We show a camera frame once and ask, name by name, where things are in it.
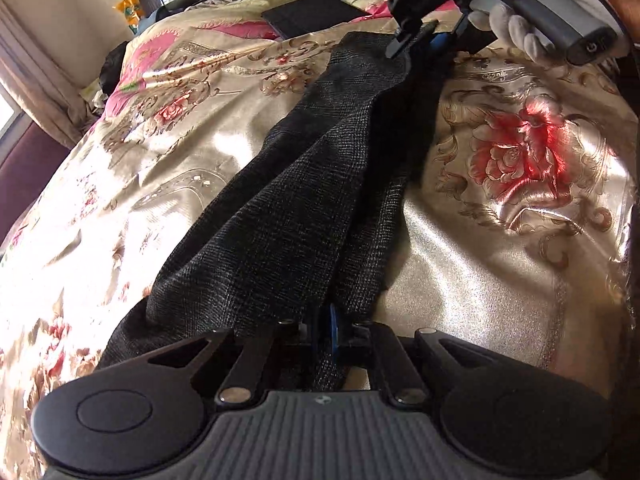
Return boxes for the dark grey knit pants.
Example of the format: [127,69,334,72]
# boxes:
[100,32,454,367]

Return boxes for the maroon padded window bench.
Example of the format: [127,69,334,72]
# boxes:
[1,120,70,240]

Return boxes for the floral satin bedspread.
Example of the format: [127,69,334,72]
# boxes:
[1,0,637,479]

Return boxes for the yellow packet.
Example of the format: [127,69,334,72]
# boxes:
[113,0,145,35]

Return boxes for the right white gloved hand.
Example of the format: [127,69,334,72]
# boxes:
[467,0,633,68]

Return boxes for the black bag by bed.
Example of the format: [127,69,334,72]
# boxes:
[99,41,128,96]

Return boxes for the right beige curtain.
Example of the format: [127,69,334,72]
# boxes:
[1,1,96,150]

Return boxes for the black folded cloth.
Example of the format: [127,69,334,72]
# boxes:
[262,0,367,39]

